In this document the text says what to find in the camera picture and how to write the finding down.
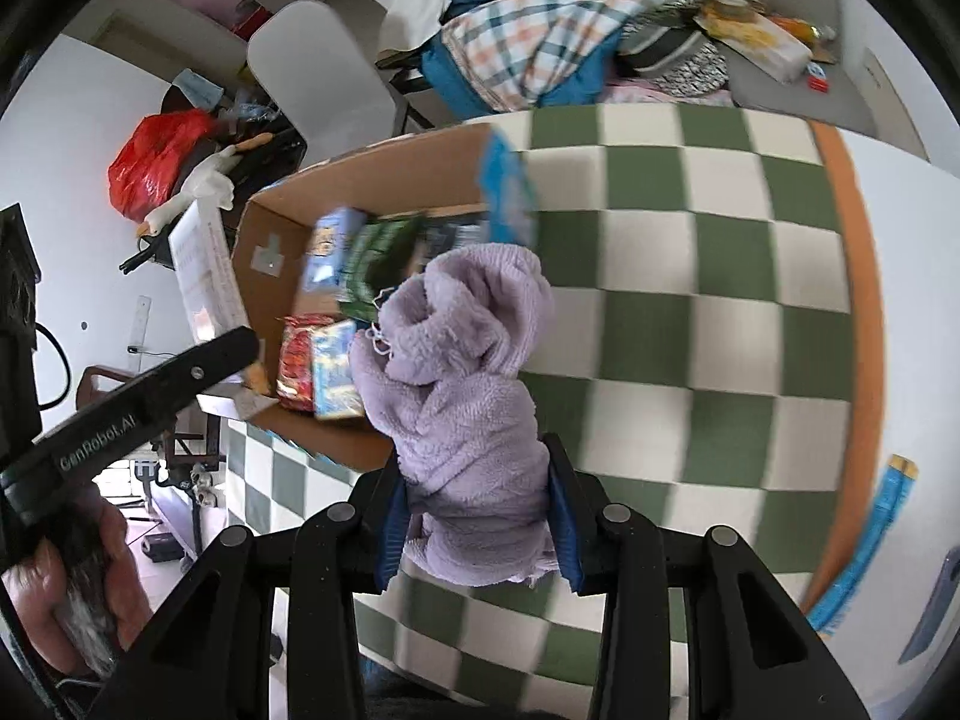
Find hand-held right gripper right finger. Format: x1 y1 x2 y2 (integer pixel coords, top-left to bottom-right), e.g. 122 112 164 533
546 433 871 720

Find orange snack bag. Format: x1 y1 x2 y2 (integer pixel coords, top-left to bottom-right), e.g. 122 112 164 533
772 15 837 42

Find pink cloth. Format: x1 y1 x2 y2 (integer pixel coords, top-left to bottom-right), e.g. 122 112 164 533
604 79 734 107

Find blue-grey phone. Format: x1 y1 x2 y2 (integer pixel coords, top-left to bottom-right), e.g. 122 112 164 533
898 547 960 665

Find black and white patterned cloth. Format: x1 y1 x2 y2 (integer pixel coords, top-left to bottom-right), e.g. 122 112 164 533
615 0 732 98

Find blue face mask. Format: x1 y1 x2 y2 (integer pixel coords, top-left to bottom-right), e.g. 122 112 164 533
174 67 226 112

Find white flat board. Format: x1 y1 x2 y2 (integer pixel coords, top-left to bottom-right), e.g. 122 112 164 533
862 45 905 128

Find red plastic bag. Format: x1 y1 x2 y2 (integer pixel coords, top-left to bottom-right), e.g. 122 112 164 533
107 109 218 222

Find green snack packet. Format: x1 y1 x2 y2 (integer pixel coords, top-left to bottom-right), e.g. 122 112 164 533
337 214 428 320

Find black stroller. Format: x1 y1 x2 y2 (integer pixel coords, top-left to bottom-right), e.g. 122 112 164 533
120 82 308 275

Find person's left hand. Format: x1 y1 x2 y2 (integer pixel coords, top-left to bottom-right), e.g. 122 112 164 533
0 499 155 680

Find purple fleece sock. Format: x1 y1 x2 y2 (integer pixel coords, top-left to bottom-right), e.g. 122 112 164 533
349 244 560 587

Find long blue packet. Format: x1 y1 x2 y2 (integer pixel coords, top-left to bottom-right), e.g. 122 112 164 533
806 454 920 635

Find grey chair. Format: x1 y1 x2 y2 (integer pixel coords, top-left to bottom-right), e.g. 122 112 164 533
701 0 878 136

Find blue cat-print tissue pack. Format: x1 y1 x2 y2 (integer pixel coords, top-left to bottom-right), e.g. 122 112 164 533
311 319 366 421

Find red snack packet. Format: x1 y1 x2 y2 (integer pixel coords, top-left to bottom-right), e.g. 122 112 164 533
276 315 335 413

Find green checkered table mat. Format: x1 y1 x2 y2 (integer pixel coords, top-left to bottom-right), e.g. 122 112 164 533
225 101 878 698

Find white chair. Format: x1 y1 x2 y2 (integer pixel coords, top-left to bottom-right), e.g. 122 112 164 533
246 0 421 158

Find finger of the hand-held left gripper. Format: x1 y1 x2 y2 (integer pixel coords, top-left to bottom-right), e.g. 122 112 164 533
146 326 262 421

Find white and yellow pack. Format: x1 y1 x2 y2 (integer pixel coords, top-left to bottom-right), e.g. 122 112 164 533
694 11 815 83

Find white goose plush toy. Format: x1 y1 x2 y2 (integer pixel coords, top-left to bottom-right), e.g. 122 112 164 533
142 133 275 235

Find dark wooden chair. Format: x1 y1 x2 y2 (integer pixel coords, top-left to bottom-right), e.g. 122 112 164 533
75 364 222 473

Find cardboard box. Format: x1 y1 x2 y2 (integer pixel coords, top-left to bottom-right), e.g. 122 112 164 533
196 124 541 470

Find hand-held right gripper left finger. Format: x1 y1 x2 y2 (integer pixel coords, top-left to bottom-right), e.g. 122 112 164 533
86 457 410 720

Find plaid blanket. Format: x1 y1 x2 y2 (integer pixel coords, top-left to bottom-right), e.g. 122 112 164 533
420 0 713 121

